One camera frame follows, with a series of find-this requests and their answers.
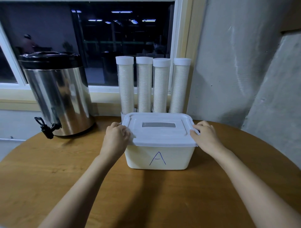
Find person's left forearm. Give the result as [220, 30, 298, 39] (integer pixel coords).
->
[38, 153, 125, 228]

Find person's left hand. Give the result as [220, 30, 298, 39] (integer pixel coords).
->
[100, 122, 131, 163]

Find white plastic storage box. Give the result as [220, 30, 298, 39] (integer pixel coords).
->
[124, 140, 197, 170]

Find person's right hand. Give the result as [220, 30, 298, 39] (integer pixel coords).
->
[190, 121, 227, 157]

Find black dispenser lid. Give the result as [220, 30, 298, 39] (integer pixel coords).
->
[18, 51, 83, 70]

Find stainless steel drink dispenser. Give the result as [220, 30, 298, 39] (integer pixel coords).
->
[23, 65, 95, 139]

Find person's right forearm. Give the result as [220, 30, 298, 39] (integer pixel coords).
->
[212, 148, 301, 228]

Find clear cup dispenser tube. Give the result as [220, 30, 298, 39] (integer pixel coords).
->
[169, 58, 192, 114]
[115, 56, 135, 116]
[136, 56, 154, 113]
[152, 58, 171, 114]

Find white window frame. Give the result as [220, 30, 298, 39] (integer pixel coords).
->
[0, 0, 194, 95]

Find white plastic box lid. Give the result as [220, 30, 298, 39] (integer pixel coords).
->
[121, 112, 200, 148]

